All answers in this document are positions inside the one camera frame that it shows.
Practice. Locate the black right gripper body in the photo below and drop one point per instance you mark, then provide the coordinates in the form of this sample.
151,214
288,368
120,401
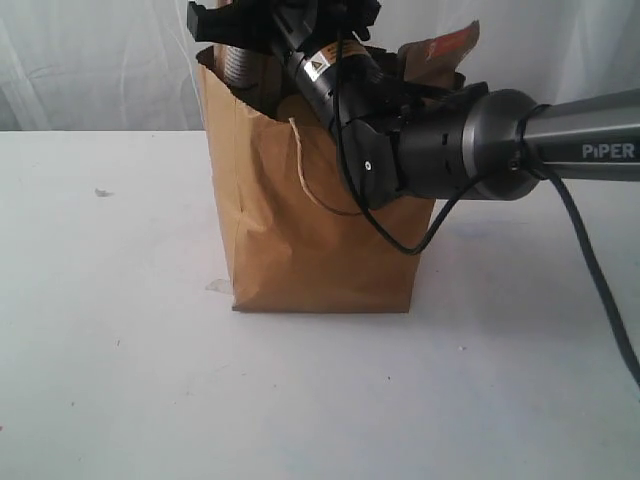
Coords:
319,45

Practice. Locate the clear nut jar yellow lid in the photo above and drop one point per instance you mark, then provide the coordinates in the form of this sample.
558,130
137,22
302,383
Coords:
296,107

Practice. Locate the brown kraft pouch orange label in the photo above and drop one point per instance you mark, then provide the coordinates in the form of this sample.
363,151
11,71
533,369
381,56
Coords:
435,61

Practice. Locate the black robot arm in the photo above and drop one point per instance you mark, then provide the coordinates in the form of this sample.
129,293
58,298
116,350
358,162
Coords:
405,125

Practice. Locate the brown paper bag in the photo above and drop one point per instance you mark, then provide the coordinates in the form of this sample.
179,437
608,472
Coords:
292,238

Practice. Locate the clear tape scrap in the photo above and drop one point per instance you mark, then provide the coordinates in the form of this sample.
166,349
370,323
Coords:
221,286

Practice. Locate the small clear plastic scrap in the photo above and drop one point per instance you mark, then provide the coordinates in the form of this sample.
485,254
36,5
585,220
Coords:
103,193

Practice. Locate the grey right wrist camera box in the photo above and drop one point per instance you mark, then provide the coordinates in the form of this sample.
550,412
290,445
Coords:
248,25

